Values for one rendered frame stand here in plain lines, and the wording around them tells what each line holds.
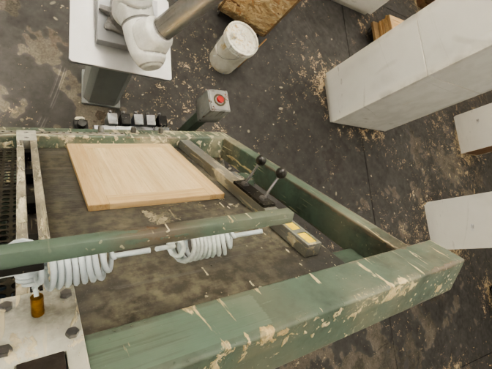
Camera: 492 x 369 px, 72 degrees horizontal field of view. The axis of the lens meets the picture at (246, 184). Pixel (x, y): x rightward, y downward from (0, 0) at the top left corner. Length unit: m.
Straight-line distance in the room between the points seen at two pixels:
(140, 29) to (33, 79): 1.15
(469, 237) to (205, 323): 4.08
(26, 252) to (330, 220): 0.95
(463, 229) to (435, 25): 2.30
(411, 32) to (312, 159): 1.35
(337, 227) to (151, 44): 1.11
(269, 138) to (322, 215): 1.98
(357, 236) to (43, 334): 0.88
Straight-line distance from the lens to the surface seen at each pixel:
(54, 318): 0.57
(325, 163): 3.50
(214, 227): 0.49
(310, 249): 0.95
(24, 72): 2.67
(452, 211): 4.55
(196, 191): 1.17
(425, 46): 3.21
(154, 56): 1.68
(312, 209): 1.25
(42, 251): 0.44
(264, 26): 3.38
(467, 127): 5.86
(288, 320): 0.60
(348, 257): 1.10
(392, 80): 3.30
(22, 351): 0.54
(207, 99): 1.81
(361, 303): 0.72
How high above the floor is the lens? 2.38
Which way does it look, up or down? 56 degrees down
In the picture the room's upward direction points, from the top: 69 degrees clockwise
